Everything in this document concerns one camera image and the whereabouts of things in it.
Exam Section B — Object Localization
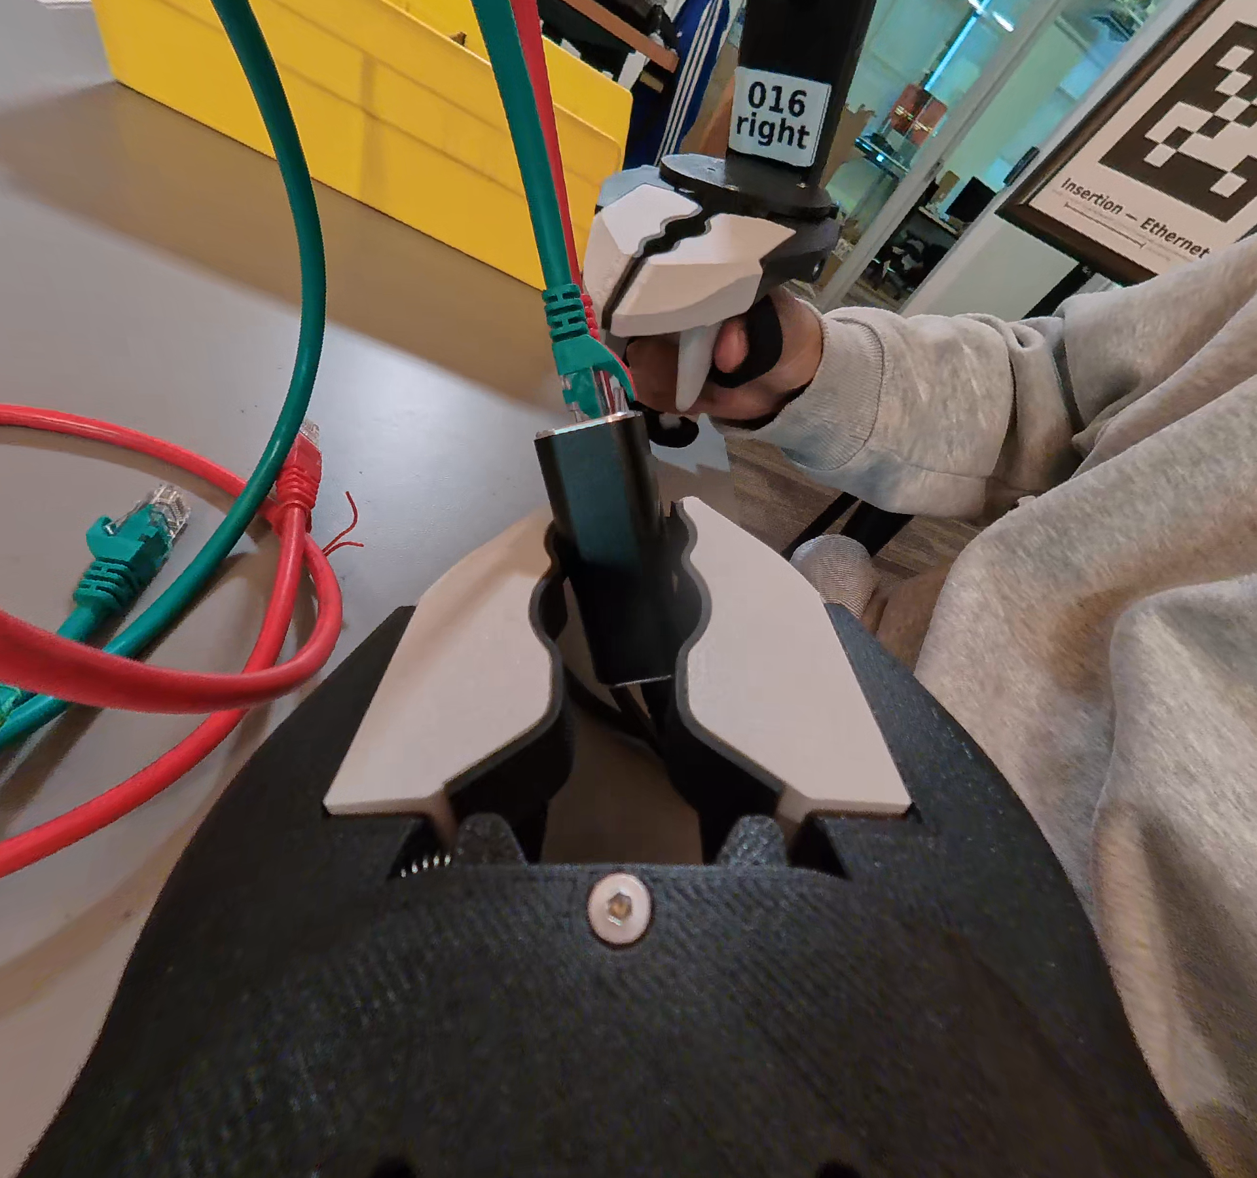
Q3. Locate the grey desk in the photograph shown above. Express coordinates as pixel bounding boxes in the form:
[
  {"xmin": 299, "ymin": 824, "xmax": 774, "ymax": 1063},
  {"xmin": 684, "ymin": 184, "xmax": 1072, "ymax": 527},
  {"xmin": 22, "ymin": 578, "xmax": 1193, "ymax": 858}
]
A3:
[{"xmin": 0, "ymin": 0, "xmax": 816, "ymax": 1174}]

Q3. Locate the person's right forearm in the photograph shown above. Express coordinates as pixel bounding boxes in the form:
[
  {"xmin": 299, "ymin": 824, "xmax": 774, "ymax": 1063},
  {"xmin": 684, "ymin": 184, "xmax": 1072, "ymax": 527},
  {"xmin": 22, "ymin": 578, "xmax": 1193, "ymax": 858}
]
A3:
[{"xmin": 727, "ymin": 304, "xmax": 1092, "ymax": 523}]

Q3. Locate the person's grey sweatshirt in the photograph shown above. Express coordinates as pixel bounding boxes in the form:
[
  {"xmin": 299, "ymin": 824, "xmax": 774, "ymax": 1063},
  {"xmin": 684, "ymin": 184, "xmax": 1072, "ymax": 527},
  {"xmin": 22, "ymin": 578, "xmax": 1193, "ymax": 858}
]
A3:
[{"xmin": 907, "ymin": 235, "xmax": 1257, "ymax": 1178}]

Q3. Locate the black adapter cable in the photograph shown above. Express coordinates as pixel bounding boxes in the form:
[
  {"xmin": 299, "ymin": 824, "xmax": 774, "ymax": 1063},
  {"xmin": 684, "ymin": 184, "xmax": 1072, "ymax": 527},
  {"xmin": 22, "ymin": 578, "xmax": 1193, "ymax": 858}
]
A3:
[{"xmin": 607, "ymin": 679, "xmax": 691, "ymax": 791}]

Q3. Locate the person's right hand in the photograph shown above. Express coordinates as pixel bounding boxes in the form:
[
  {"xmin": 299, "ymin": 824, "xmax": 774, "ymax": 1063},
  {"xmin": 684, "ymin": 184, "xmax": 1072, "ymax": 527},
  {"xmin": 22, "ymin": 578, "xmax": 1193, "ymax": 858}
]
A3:
[{"xmin": 623, "ymin": 293, "xmax": 824, "ymax": 432}]

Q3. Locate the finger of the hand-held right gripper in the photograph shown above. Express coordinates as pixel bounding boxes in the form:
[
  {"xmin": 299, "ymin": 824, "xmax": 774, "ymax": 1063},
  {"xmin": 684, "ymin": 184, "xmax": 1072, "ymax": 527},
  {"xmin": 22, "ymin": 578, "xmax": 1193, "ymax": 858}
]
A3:
[
  {"xmin": 584, "ymin": 184, "xmax": 710, "ymax": 317},
  {"xmin": 600, "ymin": 213, "xmax": 799, "ymax": 341}
]

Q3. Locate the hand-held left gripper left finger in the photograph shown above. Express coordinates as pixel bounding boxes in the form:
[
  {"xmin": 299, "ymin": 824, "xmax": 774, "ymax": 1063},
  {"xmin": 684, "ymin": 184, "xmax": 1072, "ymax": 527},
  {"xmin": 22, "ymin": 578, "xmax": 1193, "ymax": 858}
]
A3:
[{"xmin": 321, "ymin": 508, "xmax": 573, "ymax": 820}]

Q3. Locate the framed marker sign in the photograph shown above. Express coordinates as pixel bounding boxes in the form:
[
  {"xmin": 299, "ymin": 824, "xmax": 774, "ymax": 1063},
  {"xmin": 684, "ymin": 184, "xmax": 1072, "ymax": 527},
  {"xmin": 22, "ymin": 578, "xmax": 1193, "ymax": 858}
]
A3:
[{"xmin": 994, "ymin": 0, "xmax": 1257, "ymax": 287}]

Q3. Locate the person's grey shoe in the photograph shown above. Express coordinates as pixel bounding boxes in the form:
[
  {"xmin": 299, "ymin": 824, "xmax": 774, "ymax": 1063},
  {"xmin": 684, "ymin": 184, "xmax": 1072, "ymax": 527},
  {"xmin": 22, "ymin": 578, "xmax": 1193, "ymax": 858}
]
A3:
[{"xmin": 790, "ymin": 535, "xmax": 882, "ymax": 616}]

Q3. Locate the yellow storage bin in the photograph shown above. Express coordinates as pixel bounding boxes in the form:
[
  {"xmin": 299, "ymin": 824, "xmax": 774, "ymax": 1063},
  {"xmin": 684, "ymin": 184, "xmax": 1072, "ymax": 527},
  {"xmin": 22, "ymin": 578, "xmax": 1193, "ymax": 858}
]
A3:
[{"xmin": 66, "ymin": 0, "xmax": 636, "ymax": 292}]

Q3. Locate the red twist tie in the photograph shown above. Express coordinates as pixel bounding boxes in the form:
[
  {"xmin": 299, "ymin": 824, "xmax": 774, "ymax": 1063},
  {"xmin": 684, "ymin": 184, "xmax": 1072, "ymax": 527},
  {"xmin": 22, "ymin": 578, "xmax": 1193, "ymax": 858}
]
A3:
[{"xmin": 319, "ymin": 494, "xmax": 367, "ymax": 558}]

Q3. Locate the black chair base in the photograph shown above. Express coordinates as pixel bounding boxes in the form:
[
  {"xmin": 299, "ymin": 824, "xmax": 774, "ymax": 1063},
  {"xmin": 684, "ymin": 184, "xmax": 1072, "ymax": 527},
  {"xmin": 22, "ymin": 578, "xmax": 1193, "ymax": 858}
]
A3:
[{"xmin": 780, "ymin": 488, "xmax": 912, "ymax": 563}]

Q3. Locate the blue striped jacket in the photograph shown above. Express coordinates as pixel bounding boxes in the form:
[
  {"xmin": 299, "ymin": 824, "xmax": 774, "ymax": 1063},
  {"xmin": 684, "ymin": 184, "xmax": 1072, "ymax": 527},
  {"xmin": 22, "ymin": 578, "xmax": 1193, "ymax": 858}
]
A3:
[{"xmin": 623, "ymin": 0, "xmax": 734, "ymax": 172}]

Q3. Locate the green ethernet cable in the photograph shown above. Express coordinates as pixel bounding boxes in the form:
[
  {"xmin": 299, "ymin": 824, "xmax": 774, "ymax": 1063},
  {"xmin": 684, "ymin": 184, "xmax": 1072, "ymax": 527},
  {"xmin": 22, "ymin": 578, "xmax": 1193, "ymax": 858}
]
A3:
[{"xmin": 0, "ymin": 0, "xmax": 637, "ymax": 755}]

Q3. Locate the red ethernet cable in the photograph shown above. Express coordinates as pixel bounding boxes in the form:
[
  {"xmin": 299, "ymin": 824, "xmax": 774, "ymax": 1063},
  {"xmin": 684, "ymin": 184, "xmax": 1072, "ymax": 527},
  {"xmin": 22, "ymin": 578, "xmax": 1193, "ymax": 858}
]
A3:
[{"xmin": 0, "ymin": 0, "xmax": 641, "ymax": 879}]

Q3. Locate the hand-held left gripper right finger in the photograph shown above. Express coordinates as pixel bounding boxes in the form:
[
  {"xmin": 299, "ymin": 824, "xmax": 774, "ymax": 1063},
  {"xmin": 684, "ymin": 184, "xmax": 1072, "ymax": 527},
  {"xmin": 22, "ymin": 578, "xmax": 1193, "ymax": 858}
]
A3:
[{"xmin": 675, "ymin": 495, "xmax": 916, "ymax": 820}]

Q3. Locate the black ethernet adapter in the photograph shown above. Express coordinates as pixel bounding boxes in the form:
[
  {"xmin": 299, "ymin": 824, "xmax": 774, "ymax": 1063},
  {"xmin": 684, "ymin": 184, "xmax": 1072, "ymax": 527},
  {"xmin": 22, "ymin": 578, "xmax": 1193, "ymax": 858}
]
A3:
[{"xmin": 532, "ymin": 412, "xmax": 680, "ymax": 690}]

